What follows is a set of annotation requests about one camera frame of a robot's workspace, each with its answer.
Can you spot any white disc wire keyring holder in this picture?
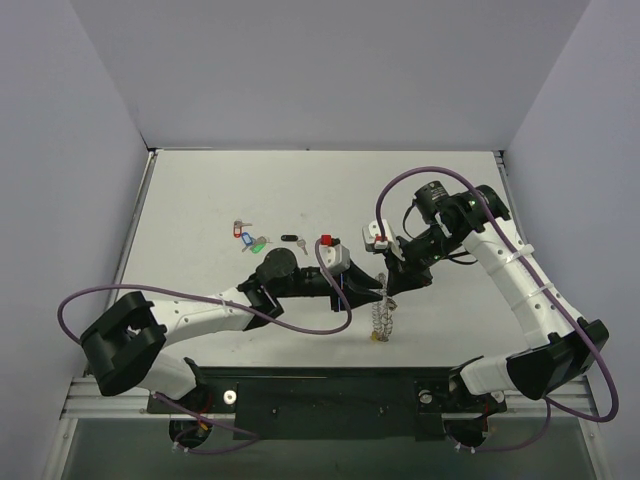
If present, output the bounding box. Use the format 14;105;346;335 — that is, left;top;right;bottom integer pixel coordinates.
371;272;397;342

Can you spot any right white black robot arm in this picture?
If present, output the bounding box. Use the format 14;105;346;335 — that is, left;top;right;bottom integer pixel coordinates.
385;181;609;409

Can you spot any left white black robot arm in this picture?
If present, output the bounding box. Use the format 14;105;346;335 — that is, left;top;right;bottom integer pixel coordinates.
80;245;382;412

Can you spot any black tag silver key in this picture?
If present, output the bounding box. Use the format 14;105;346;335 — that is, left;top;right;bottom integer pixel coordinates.
280;234;309;256

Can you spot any green key tag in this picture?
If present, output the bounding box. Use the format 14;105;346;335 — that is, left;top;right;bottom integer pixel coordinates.
250;236;270;254

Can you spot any blue key tag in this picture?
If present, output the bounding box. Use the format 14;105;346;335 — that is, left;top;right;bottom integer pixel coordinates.
241;232;255;252

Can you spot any red tag key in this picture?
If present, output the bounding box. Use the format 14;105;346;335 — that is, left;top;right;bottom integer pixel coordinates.
233;219;251;238

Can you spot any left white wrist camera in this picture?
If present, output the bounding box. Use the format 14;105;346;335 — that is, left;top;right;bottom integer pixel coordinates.
319;234;351;276

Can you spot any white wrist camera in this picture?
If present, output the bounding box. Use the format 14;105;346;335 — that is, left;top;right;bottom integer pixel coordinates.
319;234;351;276
362;219;403;259

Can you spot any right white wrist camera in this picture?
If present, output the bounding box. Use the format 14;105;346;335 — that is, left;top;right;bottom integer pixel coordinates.
362;219;403;259

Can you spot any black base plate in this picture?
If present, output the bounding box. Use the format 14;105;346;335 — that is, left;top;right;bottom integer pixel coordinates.
139;365;506;442

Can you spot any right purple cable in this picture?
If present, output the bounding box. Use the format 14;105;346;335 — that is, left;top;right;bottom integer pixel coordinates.
374;167;619;454

